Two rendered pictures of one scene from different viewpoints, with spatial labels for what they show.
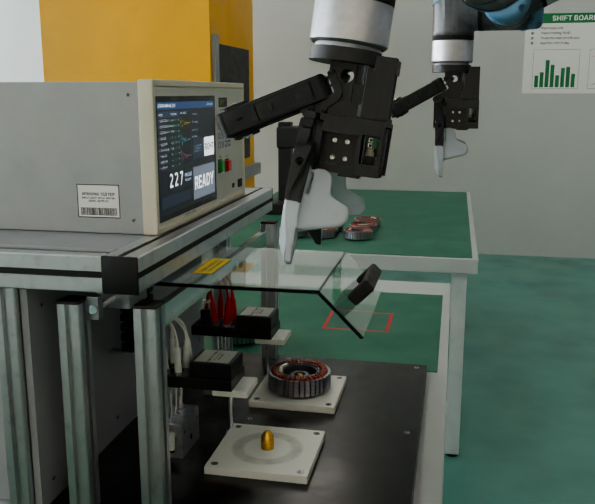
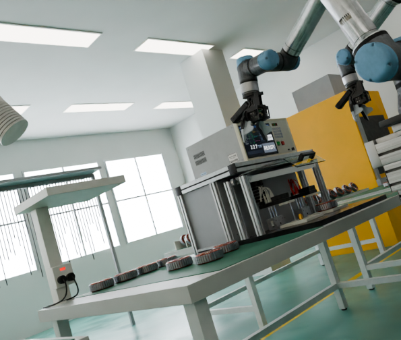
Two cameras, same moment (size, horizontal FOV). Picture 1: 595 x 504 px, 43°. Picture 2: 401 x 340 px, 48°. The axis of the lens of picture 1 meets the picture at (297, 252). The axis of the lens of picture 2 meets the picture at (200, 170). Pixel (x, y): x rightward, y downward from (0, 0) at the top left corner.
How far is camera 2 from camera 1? 127 cm
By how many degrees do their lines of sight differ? 38
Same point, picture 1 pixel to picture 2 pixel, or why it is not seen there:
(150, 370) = (246, 192)
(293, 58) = not seen: outside the picture
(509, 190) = not seen: outside the picture
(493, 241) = not seen: outside the picture
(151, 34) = (326, 124)
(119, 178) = (236, 150)
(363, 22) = (247, 86)
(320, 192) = (248, 125)
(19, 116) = (211, 144)
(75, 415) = (235, 212)
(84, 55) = (301, 144)
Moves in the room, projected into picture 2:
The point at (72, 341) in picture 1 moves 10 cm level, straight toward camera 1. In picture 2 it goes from (228, 191) to (223, 191)
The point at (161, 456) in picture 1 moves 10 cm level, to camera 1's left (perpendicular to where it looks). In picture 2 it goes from (255, 216) to (237, 221)
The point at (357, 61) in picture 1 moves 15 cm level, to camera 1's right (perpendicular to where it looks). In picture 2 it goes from (249, 95) to (282, 79)
